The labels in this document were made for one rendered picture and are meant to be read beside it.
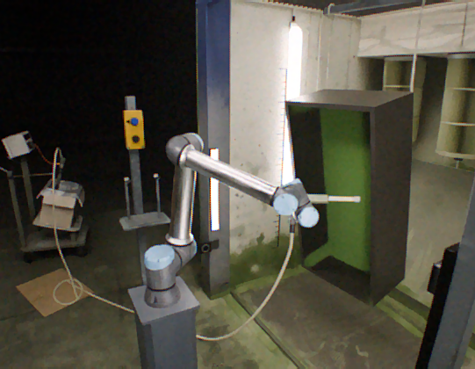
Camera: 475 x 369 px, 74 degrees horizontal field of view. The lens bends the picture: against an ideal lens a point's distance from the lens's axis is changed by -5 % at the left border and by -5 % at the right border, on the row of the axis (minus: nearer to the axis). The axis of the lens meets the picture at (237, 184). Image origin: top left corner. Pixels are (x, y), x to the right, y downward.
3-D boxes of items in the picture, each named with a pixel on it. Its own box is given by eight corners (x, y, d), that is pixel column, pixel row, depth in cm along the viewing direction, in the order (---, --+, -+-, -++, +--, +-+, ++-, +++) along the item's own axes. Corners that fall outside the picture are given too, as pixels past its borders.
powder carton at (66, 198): (41, 206, 357) (47, 172, 350) (82, 213, 373) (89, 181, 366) (30, 225, 308) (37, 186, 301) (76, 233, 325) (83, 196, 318)
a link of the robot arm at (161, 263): (140, 285, 168) (137, 254, 163) (159, 269, 183) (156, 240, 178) (165, 292, 162) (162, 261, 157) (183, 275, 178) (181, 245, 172)
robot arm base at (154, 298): (149, 312, 162) (147, 295, 159) (140, 292, 178) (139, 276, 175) (185, 301, 171) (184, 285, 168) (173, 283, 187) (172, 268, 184)
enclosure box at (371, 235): (333, 245, 258) (323, 89, 211) (404, 278, 211) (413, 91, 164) (301, 266, 241) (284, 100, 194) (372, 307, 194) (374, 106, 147)
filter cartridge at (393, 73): (417, 152, 298) (429, 57, 273) (414, 160, 269) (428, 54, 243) (377, 148, 316) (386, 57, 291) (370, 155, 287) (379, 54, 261)
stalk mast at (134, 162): (149, 298, 276) (133, 96, 228) (151, 302, 271) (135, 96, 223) (142, 300, 273) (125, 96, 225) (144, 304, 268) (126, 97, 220)
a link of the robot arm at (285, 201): (157, 135, 146) (299, 198, 129) (172, 132, 158) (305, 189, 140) (152, 159, 151) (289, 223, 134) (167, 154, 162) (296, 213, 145)
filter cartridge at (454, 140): (446, 173, 227) (464, 50, 203) (422, 162, 262) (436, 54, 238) (494, 174, 225) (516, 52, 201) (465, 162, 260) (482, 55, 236)
